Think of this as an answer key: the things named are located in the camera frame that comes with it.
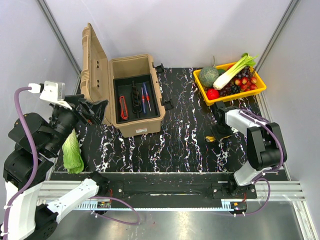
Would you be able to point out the dark grape bunch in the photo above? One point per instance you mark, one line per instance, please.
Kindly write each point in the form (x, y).
(230, 88)

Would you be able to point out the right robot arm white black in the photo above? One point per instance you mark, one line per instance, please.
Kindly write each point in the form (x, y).
(265, 149)

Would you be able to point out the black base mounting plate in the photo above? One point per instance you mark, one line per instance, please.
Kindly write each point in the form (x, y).
(163, 202)

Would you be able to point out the leek with green leaves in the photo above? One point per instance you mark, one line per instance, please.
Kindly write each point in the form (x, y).
(245, 61)

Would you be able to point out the green melon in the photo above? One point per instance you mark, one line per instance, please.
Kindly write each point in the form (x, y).
(208, 75)

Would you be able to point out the napa cabbage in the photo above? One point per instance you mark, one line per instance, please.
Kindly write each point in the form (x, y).
(72, 160)

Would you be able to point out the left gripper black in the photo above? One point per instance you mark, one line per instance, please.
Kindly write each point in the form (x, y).
(98, 108)

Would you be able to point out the avocado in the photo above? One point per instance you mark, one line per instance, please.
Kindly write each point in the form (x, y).
(221, 71)

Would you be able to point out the black marble pattern mat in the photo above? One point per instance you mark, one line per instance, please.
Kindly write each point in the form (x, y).
(179, 146)

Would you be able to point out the small blue red screwdriver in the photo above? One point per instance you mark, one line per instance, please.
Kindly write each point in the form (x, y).
(147, 101)

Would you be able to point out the red apple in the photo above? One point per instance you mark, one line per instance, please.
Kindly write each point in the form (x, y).
(212, 94)

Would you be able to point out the red yellow cherry cluster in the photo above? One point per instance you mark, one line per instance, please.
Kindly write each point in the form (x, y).
(246, 84)

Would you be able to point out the black tool box tray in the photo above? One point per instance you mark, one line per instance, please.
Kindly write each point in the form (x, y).
(124, 86)

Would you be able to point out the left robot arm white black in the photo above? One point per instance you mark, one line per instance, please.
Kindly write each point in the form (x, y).
(37, 141)

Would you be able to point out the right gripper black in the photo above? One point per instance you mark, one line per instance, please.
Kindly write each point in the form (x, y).
(216, 134)

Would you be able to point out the yellow plastic tray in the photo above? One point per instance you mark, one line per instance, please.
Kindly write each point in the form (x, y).
(261, 87)

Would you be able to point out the tan plastic tool box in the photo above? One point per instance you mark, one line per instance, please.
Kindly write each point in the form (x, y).
(98, 73)

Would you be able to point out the yellow utility knife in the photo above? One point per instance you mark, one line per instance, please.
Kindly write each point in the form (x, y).
(211, 139)

